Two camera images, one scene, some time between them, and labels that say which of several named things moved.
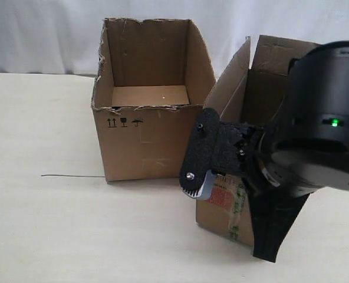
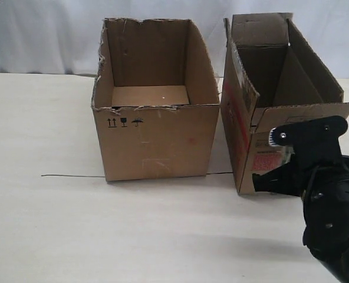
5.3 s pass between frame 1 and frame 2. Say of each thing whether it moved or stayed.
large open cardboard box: stayed
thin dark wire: stayed
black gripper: moved
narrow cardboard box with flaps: moved
